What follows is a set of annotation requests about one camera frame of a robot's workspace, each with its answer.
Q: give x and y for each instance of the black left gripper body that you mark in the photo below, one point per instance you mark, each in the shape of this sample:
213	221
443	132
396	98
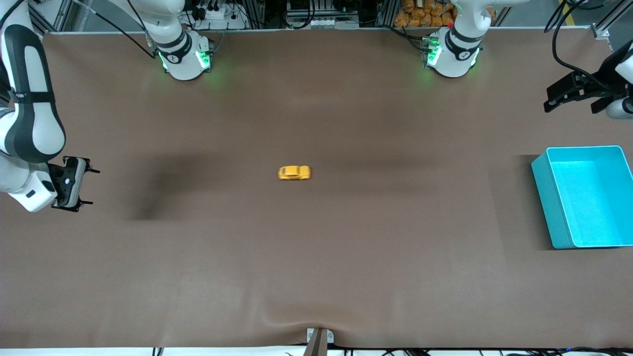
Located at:
595	86

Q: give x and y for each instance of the yellow beetle toy car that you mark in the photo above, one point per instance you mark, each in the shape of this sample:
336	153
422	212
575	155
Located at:
294	172

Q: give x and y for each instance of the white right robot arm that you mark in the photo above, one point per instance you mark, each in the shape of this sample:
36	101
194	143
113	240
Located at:
32	113

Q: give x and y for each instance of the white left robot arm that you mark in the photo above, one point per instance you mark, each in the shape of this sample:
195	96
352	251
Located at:
457	49

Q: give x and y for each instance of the teal plastic bin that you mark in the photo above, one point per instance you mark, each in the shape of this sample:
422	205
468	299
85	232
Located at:
588	198

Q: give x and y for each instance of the orange mesh fruit bag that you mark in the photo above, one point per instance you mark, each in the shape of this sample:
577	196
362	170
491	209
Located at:
420	15

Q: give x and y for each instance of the white power strip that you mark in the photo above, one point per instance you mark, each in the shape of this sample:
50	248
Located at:
220	16

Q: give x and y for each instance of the brown table mat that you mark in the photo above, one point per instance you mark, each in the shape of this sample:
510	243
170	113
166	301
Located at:
316	247

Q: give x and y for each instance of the aluminium frame post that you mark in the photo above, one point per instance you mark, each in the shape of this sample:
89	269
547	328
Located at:
601	30
47	17

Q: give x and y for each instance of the metal mat clamp bracket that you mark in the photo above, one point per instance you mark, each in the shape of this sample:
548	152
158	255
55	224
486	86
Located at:
319	341

